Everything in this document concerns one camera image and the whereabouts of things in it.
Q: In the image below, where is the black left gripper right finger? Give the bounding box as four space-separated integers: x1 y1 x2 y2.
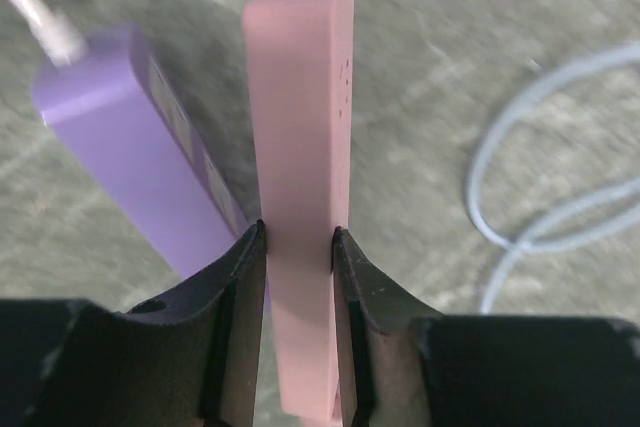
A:
333 229 639 426

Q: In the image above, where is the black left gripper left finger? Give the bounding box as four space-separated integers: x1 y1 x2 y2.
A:
1 222 266 426

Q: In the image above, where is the purple USB power strip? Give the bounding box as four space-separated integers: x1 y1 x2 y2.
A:
32 24 248 278

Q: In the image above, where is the pink power strip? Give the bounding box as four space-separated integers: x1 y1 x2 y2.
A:
243 0 354 426

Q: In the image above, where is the light blue power cable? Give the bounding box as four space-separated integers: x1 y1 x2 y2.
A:
467 41 640 316

